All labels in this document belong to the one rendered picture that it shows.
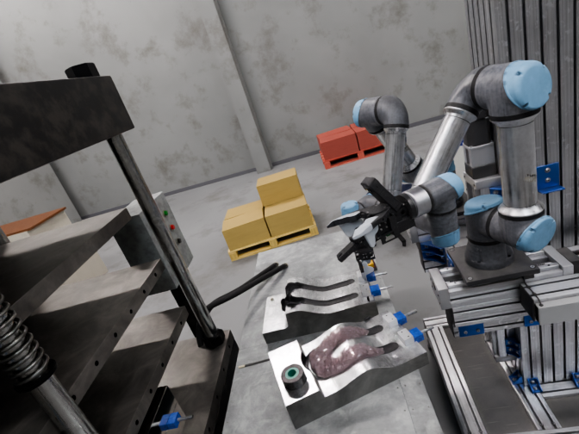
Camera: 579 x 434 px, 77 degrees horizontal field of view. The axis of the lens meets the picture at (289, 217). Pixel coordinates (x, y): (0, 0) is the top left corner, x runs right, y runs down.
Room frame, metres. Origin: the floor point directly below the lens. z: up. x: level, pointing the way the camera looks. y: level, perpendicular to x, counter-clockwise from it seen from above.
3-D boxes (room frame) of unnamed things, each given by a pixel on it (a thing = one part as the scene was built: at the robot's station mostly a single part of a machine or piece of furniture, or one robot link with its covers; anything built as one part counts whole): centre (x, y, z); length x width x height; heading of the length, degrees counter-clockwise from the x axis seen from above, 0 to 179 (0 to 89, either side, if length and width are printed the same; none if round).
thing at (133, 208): (1.69, 0.67, 0.73); 0.30 x 0.22 x 1.47; 172
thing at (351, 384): (1.01, -0.03, 0.85); 0.50 x 0.26 x 0.11; 99
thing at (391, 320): (1.11, -0.28, 0.85); 0.13 x 0.05 x 0.05; 99
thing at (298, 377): (0.93, 0.16, 0.93); 0.08 x 0.08 x 0.04
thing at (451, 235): (0.87, -0.39, 1.33); 0.11 x 0.08 x 0.11; 13
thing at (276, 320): (1.37, 0.01, 0.87); 0.50 x 0.26 x 0.14; 82
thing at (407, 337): (1.00, -0.30, 0.85); 0.13 x 0.05 x 0.05; 99
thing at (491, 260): (1.05, -0.62, 1.09); 0.15 x 0.15 x 0.10
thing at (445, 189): (0.86, -0.39, 1.43); 0.11 x 0.08 x 0.09; 103
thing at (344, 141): (6.52, -1.58, 0.24); 1.40 x 0.99 x 0.48; 77
